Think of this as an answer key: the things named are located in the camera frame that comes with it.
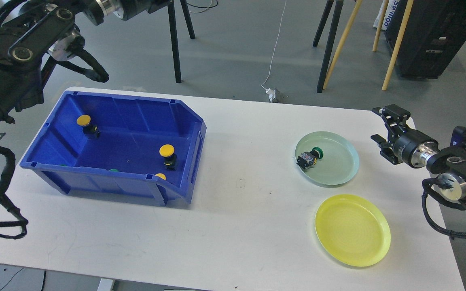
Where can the black tripod left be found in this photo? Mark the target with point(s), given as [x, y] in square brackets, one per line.
[174, 34]

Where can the white table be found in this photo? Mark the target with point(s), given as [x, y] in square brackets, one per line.
[250, 225]

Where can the green push button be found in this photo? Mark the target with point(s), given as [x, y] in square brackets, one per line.
[306, 160]

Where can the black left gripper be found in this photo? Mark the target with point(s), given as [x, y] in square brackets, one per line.
[127, 9]

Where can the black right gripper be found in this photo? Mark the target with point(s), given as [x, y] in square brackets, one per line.
[412, 146]

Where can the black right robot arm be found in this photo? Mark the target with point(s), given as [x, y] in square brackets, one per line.
[447, 166]

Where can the yellow button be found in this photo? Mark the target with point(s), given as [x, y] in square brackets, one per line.
[167, 151]
[90, 130]

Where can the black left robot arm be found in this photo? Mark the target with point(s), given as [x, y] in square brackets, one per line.
[35, 36]

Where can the black equipment cabinet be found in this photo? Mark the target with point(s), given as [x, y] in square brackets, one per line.
[435, 32]

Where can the yellow plate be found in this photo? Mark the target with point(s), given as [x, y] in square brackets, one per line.
[352, 230]

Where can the blue plastic storage bin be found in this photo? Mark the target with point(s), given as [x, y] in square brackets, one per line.
[132, 129]

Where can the yellow button front edge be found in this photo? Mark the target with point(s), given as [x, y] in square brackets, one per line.
[161, 176]

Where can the light green plate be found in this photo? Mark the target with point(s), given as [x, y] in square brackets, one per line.
[339, 163]

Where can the white power adapter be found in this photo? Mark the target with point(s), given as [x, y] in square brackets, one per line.
[274, 95]

